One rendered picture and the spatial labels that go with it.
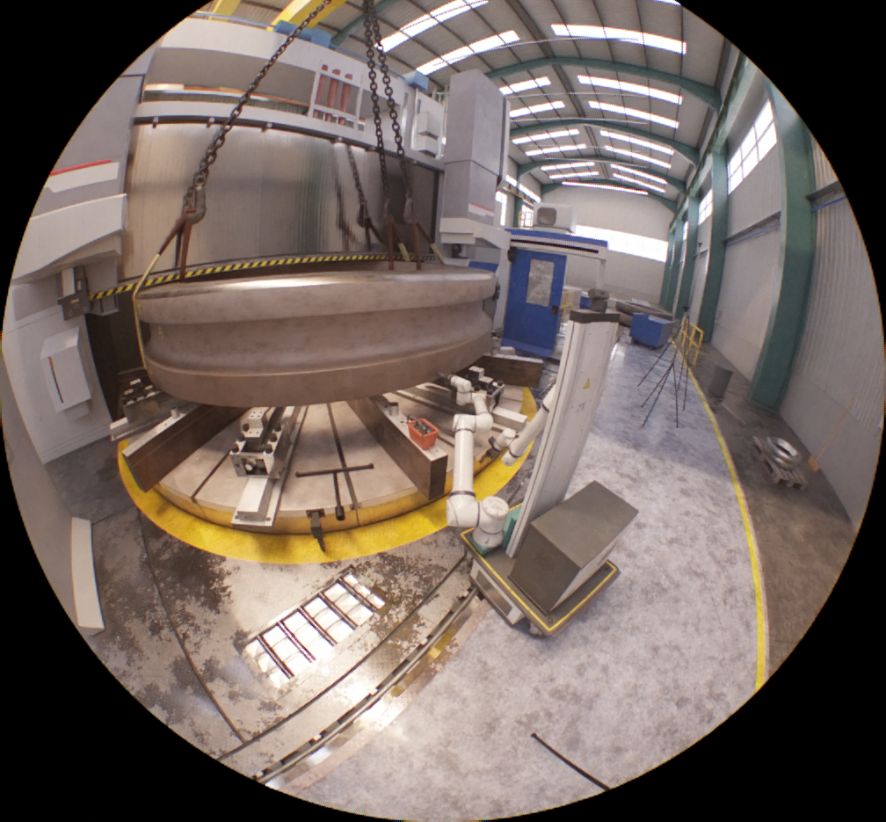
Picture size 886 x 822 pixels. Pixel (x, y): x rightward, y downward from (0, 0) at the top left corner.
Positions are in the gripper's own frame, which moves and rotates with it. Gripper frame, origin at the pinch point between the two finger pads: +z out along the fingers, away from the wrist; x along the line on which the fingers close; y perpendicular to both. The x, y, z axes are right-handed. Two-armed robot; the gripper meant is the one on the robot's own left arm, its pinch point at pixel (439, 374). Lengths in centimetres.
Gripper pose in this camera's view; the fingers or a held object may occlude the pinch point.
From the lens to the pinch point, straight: 267.2
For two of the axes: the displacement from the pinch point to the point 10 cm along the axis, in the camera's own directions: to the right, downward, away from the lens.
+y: 0.7, -9.2, -3.9
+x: -6.8, 2.4, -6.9
